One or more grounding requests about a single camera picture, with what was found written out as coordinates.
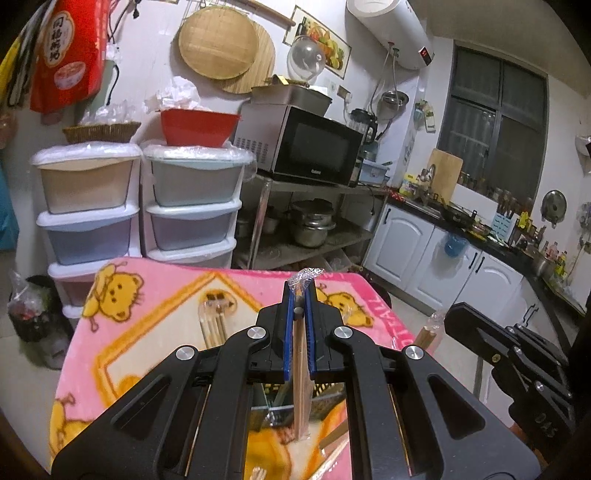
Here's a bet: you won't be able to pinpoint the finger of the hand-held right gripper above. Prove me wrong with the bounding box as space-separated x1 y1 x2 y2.
444 302 511 365

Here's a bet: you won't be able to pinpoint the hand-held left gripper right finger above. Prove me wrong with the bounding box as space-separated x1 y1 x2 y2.
305 277 541 480

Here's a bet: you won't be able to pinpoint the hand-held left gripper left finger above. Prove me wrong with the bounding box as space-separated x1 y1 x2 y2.
51 277 296 480

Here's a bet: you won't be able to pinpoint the chopstick pair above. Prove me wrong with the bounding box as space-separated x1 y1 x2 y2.
198 288 238 352
285 267 324 441
416 311 446 349

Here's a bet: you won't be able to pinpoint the pile of chopsticks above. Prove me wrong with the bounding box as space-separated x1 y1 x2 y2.
247 422 352 480

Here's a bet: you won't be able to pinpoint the steel stockpot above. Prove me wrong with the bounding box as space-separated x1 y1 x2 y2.
292 225 332 248

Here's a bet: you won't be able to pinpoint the metal shelf rack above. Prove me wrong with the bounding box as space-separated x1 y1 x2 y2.
231 173 391 273

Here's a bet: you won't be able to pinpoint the white kitchen cabinets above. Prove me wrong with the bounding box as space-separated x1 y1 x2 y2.
362 203 591 370

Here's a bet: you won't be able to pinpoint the blue knife block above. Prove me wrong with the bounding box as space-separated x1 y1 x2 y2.
489 212 519 245

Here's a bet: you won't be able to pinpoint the lidded steel pot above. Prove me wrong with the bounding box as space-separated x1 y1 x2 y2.
290 199 337 228

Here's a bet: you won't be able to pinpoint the row of condiment jars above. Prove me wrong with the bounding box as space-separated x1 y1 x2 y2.
457 171 539 222

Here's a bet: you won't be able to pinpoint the pink printed bear blanket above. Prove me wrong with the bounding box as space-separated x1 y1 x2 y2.
48 256 419 480

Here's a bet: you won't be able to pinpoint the hanging steel pot lid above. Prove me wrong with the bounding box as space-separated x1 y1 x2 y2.
539 189 568 228

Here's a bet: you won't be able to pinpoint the wooden cutting board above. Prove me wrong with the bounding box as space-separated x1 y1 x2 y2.
427 148 464 197

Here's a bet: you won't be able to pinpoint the light blue plastic box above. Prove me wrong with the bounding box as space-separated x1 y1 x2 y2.
358 159 391 185

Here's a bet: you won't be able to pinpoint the plastic drawer unit grey-green top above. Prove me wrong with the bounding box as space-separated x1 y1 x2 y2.
142 141 254 269

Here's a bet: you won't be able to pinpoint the black microwave oven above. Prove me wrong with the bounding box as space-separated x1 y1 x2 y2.
233 102 365 188

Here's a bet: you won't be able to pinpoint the dark framed window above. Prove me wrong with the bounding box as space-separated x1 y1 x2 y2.
436 39 550 204

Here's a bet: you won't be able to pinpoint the blender with dark jug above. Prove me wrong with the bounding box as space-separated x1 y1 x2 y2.
348 108 378 145

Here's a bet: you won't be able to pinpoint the red plastic basin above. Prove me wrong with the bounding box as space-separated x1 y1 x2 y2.
160 108 243 147

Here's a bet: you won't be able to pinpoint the metal baking pan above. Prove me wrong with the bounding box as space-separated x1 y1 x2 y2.
250 83 333 116

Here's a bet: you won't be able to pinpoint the hanging steel bowl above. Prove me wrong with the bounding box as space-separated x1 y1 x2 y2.
381 91 410 118

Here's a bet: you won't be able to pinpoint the plastic drawer unit cream top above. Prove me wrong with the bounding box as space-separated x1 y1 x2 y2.
30 143 143 319

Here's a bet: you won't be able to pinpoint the black trash bag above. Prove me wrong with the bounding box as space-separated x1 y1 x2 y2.
7 274 70 370

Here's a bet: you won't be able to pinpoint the crumpled white plastic bag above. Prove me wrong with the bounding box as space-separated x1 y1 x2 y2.
145 76 204 112

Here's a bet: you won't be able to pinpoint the round bamboo mat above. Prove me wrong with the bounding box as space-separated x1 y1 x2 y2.
222 21 276 94

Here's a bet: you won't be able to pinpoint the clear dome cover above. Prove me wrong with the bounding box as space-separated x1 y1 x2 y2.
287 34 326 84

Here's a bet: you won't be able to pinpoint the brown wicker basket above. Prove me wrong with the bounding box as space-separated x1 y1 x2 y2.
62 121 141 144

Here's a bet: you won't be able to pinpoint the round woven bamboo tray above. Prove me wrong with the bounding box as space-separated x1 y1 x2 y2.
178 7 257 79

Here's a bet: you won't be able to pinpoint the white water heater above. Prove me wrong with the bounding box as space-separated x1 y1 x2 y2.
346 0 437 71

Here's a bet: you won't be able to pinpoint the teal bag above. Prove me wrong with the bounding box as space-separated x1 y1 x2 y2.
0 157 20 252

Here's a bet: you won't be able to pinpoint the wooden rod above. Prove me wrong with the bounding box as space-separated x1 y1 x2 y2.
241 0 297 27

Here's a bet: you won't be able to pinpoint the red printed bag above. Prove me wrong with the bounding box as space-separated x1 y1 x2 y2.
30 0 114 114

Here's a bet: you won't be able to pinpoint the yellow hanging cloth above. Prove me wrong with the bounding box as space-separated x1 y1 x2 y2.
0 37 25 108

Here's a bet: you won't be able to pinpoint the food wall poster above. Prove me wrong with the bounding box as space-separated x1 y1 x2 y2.
292 6 352 71

